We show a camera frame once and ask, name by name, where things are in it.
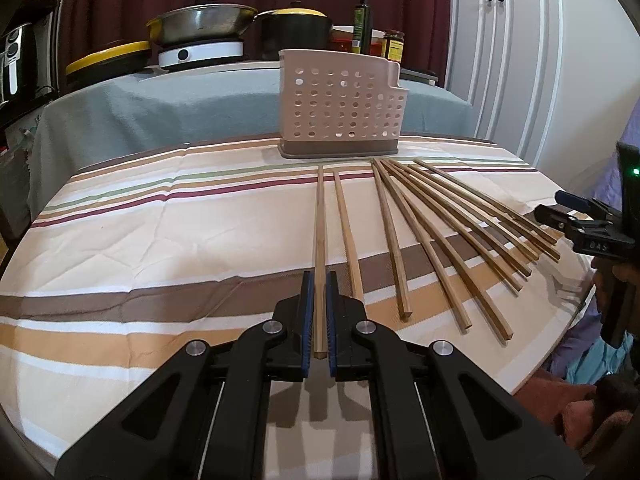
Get wooden chopstick ten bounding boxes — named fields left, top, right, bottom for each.
left=413, top=158, right=556, bottom=245

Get wooden chopstick one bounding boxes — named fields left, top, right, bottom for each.
left=312, top=165, right=328, bottom=360

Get right hand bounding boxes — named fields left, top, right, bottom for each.
left=589, top=257, right=640, bottom=340

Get wooden chopstick nine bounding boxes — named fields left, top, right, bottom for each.
left=406, top=162, right=561, bottom=261

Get wooden chopstick seven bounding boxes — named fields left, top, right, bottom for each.
left=384, top=162, right=532, bottom=280

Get wooden chopstick three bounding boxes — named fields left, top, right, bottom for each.
left=371, top=159, right=412, bottom=322

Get wooden chopstick eight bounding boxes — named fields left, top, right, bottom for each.
left=400, top=165, right=540, bottom=262

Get wooden chopstick four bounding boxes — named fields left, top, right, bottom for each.
left=373, top=159, right=472, bottom=333

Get wooden chopstick two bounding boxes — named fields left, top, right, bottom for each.
left=333, top=171, right=364, bottom=302

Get wooden chopstick five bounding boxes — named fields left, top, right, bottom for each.
left=389, top=181, right=516, bottom=342

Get wooden chopstick six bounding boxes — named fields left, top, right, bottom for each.
left=383, top=162, right=532, bottom=292

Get striped tablecloth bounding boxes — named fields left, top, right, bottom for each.
left=1, top=136, right=591, bottom=479

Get white cabinet doors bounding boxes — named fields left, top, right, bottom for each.
left=445, top=0, right=564, bottom=166

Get grey tray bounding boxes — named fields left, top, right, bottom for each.
left=400, top=67, right=438, bottom=86

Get sauce jar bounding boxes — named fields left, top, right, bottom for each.
left=382, top=30, right=405, bottom=63

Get white bowl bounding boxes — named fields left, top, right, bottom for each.
left=331, top=25, right=385, bottom=42

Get white perforated utensil holder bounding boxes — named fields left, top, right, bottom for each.
left=279, top=49, right=408, bottom=158

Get red bowl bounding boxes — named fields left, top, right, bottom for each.
left=329, top=37, right=383, bottom=56

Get olive oil bottle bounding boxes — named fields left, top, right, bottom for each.
left=352, top=0, right=372, bottom=54

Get black pot yellow lid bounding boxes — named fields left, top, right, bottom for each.
left=254, top=2, right=333, bottom=61

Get grey-blue tablecloth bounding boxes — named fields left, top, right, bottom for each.
left=28, top=68, right=280, bottom=214

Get beige counter mat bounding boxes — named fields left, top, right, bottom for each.
left=134, top=61, right=280, bottom=80

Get white induction cooker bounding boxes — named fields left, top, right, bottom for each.
left=158, top=39, right=244, bottom=72

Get yellow lidded electric griddle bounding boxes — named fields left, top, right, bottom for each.
left=65, top=40, right=151, bottom=84

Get steel wok with lid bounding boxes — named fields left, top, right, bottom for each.
left=146, top=2, right=258, bottom=47

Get black air fryer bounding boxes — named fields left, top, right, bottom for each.
left=1, top=23, right=37, bottom=106

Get black metal shelf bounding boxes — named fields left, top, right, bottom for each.
left=0, top=0, right=64, bottom=162

